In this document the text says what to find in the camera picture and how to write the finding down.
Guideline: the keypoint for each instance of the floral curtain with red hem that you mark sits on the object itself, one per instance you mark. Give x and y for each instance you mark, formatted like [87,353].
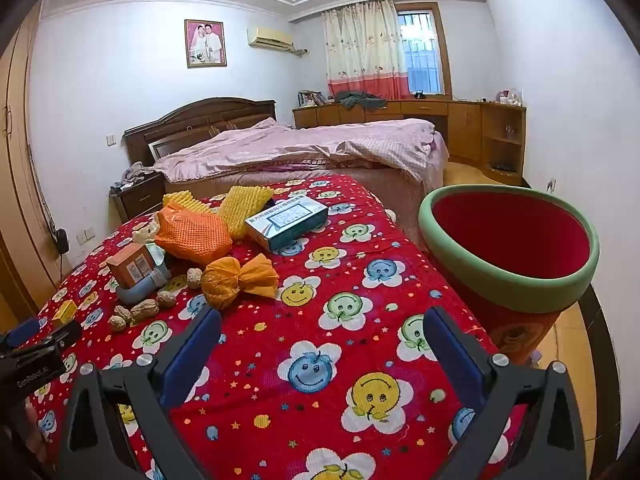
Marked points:
[362,45]

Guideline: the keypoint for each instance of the pink duvet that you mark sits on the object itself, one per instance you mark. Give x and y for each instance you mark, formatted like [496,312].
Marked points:
[280,147]

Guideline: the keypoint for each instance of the wooden wardrobe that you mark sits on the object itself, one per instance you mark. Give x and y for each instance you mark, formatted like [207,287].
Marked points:
[22,185]

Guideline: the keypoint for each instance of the wooden corner shelf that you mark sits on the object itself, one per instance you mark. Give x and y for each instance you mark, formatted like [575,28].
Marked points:
[492,125]

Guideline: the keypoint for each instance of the pile of clothes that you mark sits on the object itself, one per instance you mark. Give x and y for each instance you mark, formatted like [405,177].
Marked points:
[136,172]

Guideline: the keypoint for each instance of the wall air conditioner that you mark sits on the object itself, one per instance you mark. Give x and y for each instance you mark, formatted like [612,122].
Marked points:
[270,37]

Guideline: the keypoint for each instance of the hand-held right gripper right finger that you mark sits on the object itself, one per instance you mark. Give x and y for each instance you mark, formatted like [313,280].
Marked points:
[457,360]

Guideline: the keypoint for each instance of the framed picture against headboard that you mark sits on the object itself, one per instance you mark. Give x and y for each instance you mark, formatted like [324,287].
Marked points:
[162,148]

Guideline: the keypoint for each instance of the window with wooden frame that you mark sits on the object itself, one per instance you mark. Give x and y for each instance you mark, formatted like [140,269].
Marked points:
[425,55]

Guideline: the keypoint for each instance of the white wall socket with plug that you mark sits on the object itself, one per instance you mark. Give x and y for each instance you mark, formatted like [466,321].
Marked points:
[550,185]

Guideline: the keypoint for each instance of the walnut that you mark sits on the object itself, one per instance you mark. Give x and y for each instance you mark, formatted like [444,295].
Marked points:
[117,323]
[194,278]
[166,299]

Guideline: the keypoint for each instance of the blue and white medicine box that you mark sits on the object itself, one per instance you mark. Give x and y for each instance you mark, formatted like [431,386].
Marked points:
[285,222]

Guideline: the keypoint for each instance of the small yellow box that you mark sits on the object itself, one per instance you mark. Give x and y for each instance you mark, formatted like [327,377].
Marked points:
[64,311]

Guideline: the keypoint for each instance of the red bin with green rim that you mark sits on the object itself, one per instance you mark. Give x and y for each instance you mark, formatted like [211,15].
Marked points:
[500,245]

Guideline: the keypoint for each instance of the dark wooden headboard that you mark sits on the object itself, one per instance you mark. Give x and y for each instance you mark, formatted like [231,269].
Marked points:
[200,120]

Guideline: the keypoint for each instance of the yellow foam fruit net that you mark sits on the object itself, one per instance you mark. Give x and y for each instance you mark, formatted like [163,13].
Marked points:
[242,207]
[187,201]

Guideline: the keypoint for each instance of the pink and white toiletries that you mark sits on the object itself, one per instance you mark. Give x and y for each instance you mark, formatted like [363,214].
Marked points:
[507,96]

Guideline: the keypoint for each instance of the framed wall photo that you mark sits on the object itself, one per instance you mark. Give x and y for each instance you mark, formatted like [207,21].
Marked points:
[205,43]

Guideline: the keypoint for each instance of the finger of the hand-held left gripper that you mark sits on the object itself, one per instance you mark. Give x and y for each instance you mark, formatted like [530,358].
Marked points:
[67,333]
[22,332]

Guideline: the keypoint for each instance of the orange crumpled paper wrap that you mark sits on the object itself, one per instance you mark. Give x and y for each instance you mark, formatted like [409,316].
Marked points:
[230,280]

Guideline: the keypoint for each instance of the grey clothes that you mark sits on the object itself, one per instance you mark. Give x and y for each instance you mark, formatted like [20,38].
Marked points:
[360,101]

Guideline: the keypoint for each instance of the small orange box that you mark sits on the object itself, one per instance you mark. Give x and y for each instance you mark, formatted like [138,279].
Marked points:
[127,265]

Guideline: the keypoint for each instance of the bed with pink quilt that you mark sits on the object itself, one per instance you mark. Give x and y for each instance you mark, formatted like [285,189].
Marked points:
[390,195]

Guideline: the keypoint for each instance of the red flower printed blanket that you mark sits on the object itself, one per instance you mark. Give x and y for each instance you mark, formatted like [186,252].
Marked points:
[300,320]

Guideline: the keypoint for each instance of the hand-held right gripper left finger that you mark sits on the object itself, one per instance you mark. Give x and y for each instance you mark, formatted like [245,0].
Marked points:
[192,355]

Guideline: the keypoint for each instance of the orange foam fruit net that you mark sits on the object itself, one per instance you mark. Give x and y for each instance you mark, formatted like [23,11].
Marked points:
[195,237]

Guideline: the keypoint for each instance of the cream plastic bag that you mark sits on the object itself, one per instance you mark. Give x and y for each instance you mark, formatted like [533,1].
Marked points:
[145,231]

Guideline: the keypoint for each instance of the long wooden desk cabinet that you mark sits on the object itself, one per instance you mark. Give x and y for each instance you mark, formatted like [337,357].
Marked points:
[460,130]

